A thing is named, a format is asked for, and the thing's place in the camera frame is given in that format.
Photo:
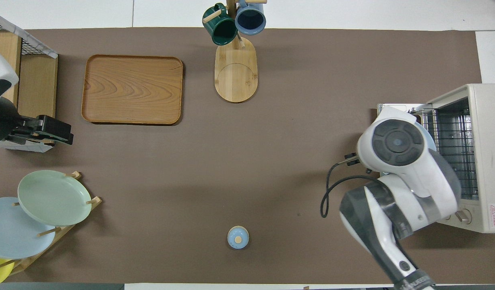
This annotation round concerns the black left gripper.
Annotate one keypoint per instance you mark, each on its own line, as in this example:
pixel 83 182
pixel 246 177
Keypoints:
pixel 50 127

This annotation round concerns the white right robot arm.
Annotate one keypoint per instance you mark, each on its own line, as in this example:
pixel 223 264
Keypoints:
pixel 408 177

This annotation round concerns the silver oven knob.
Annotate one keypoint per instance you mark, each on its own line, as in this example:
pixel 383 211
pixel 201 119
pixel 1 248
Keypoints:
pixel 464 216

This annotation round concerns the beige toaster oven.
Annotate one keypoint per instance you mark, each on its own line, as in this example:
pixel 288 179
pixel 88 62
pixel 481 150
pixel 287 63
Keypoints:
pixel 489 153

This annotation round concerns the pale green plate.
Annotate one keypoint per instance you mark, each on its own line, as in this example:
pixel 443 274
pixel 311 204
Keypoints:
pixel 54 197

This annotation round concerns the rectangular wooden tray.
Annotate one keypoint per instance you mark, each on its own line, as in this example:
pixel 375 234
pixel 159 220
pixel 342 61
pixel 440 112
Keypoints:
pixel 110 90

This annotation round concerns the wooden dish rack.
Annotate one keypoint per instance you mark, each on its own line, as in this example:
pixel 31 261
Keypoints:
pixel 70 229

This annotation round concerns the marble pattern cloth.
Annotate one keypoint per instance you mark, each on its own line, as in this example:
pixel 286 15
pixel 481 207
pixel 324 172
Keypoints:
pixel 38 46

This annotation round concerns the light blue racked plate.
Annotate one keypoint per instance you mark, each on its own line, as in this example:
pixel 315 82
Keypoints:
pixel 13 237

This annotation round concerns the brown table mat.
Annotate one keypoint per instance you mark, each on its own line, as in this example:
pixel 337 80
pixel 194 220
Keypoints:
pixel 231 161

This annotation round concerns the wooden mug tree stand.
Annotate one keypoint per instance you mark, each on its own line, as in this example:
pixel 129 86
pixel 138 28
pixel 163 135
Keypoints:
pixel 236 76

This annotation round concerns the dark green mug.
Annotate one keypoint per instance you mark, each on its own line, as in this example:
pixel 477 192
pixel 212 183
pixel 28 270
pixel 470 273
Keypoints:
pixel 221 28

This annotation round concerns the blue mug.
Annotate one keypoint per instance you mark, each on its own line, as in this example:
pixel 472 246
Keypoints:
pixel 250 18

